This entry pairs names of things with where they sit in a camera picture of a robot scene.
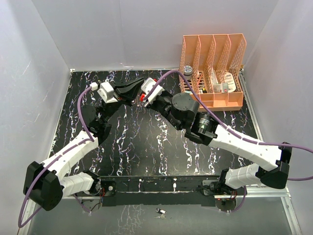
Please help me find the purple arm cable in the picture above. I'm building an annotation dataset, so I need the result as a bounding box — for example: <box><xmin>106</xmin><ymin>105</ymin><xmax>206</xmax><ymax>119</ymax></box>
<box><xmin>143</xmin><ymin>70</ymin><xmax>313</xmax><ymax>212</ymax></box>
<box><xmin>19</xmin><ymin>87</ymin><xmax>101</xmax><ymax>228</ymax></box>

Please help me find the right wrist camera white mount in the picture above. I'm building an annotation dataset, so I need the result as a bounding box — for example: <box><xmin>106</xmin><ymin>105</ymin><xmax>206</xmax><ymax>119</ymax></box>
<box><xmin>141</xmin><ymin>78</ymin><xmax>165</xmax><ymax>103</ymax></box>

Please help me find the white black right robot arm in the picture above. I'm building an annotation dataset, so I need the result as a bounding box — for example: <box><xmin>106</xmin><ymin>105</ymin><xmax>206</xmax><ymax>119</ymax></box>
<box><xmin>144</xmin><ymin>91</ymin><xmax>292</xmax><ymax>194</ymax></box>

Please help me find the metal key organizer red handle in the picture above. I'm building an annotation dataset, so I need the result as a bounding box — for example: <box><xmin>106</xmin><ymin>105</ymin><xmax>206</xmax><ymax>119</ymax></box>
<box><xmin>135</xmin><ymin>93</ymin><xmax>146</xmax><ymax>106</ymax></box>

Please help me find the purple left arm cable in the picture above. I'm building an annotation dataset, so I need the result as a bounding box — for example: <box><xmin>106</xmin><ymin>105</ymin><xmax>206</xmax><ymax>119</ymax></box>
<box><xmin>19</xmin><ymin>87</ymin><xmax>101</xmax><ymax>228</ymax></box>

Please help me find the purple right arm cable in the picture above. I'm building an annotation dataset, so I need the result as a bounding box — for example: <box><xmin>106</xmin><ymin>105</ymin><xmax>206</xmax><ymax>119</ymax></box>
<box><xmin>143</xmin><ymin>70</ymin><xmax>313</xmax><ymax>212</ymax></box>

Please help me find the orange plastic file organizer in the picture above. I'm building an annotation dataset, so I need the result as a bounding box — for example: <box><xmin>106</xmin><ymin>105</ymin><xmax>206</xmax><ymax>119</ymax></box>
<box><xmin>179</xmin><ymin>33</ymin><xmax>246</xmax><ymax>111</ymax></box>

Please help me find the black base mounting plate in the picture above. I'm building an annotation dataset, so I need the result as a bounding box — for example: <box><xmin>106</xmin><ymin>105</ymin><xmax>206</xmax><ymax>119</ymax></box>
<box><xmin>99</xmin><ymin>175</ymin><xmax>231</xmax><ymax>207</ymax></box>

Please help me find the small round grey jar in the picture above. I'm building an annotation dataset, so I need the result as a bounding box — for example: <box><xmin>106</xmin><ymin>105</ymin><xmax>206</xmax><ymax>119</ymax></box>
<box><xmin>183</xmin><ymin>65</ymin><xmax>193</xmax><ymax>77</ymax></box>

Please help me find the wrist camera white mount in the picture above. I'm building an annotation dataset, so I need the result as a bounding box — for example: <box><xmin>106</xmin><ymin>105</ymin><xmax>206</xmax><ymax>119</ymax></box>
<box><xmin>90</xmin><ymin>82</ymin><xmax>118</xmax><ymax>104</ymax></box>
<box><xmin>141</xmin><ymin>78</ymin><xmax>165</xmax><ymax>103</ymax></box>

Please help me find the white round label card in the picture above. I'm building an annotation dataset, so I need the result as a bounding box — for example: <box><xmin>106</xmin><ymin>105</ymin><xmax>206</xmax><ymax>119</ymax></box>
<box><xmin>213</xmin><ymin>72</ymin><xmax>236</xmax><ymax>93</ymax></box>

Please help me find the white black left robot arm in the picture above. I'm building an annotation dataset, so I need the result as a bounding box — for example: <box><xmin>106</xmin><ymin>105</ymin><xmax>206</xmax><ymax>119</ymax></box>
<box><xmin>23</xmin><ymin>78</ymin><xmax>144</xmax><ymax>211</ymax></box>

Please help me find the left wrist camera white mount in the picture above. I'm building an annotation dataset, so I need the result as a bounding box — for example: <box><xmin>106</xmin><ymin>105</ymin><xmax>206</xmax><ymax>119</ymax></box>
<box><xmin>90</xmin><ymin>82</ymin><xmax>118</xmax><ymax>104</ymax></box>

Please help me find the aluminium frame rail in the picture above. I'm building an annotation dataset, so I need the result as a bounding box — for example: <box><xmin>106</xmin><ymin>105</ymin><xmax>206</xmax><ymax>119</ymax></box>
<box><xmin>239</xmin><ymin>69</ymin><xmax>302</xmax><ymax>235</ymax></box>

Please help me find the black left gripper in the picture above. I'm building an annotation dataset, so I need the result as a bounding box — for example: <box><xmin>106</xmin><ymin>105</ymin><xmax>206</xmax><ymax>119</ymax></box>
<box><xmin>101</xmin><ymin>77</ymin><xmax>143</xmax><ymax>123</ymax></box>

